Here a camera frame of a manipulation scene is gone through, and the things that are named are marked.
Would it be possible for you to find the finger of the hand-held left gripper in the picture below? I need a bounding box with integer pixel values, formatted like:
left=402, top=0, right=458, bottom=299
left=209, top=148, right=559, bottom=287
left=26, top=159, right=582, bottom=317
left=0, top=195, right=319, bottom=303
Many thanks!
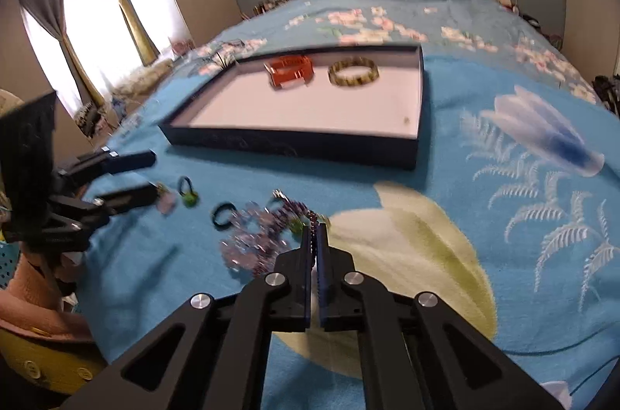
left=58, top=150, right=157, bottom=191
left=52, top=183, right=160, bottom=230

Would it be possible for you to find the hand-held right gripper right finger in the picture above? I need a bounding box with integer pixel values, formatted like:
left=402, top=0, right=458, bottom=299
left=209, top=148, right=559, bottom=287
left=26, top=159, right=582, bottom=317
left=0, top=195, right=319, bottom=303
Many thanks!
left=317, top=228, right=577, bottom=410

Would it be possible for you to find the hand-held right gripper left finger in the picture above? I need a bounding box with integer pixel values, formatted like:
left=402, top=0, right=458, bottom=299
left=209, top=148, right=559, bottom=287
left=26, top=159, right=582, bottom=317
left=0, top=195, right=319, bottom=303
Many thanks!
left=60, top=226, right=313, bottom=410

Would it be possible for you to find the small thin ring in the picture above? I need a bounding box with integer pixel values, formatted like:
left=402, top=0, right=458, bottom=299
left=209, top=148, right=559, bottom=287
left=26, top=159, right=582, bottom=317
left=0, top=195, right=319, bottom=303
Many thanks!
left=156, top=182, right=179, bottom=214

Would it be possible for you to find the green pendant cord bracelet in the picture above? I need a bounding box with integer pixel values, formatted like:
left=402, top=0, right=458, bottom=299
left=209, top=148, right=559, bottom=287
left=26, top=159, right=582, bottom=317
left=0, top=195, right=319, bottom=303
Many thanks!
left=177, top=176, right=200, bottom=207

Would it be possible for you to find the dark purple bead bracelet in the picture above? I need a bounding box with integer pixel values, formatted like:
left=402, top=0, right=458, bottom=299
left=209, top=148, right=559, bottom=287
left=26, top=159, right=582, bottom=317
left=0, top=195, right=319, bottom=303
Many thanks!
left=271, top=189, right=332, bottom=256

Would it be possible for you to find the clear crystal bead bracelet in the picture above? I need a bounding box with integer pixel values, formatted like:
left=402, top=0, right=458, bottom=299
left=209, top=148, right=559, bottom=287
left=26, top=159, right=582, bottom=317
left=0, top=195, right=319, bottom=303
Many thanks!
left=220, top=201, right=296, bottom=280

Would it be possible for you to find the black ring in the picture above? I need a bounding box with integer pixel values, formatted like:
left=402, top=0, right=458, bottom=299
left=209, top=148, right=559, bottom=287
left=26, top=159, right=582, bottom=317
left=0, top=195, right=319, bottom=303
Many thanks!
left=212, top=203, right=238, bottom=229

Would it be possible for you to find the dark blue shallow tray box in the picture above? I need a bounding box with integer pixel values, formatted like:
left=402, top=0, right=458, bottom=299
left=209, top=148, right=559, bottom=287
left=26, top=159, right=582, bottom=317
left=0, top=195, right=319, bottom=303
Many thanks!
left=159, top=46, right=426, bottom=171

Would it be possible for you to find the white floral cloth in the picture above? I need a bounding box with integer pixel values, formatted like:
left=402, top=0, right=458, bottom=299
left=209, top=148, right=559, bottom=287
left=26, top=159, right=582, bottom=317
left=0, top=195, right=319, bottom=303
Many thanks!
left=114, top=60, right=172, bottom=98

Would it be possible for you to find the blue flower print fleece blanket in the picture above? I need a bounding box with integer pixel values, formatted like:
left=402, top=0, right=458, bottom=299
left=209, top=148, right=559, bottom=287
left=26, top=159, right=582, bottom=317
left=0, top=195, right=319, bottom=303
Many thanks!
left=72, top=52, right=620, bottom=410

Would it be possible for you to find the orange smartwatch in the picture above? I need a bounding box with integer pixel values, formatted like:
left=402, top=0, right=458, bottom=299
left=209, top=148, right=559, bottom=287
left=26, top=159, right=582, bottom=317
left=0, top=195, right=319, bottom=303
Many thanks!
left=264, top=55, right=315, bottom=90

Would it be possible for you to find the yellow buttoned cloth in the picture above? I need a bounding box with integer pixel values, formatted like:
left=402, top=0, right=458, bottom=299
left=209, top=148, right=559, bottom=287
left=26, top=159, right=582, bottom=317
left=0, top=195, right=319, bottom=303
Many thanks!
left=0, top=327, right=108, bottom=396

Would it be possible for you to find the tortoiseshell bangle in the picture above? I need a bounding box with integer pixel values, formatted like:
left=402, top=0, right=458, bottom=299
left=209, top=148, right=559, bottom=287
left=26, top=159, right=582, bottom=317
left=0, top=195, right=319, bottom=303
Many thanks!
left=328, top=57, right=379, bottom=88

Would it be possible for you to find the cluttered bedside table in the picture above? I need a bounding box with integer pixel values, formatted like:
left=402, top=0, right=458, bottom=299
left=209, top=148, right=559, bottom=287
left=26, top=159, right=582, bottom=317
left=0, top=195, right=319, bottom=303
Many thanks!
left=254, top=0, right=297, bottom=16

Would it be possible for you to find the pile of dark clothes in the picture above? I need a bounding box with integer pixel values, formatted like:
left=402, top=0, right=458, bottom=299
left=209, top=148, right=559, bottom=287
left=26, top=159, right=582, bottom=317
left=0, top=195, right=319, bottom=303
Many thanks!
left=593, top=75, right=620, bottom=115

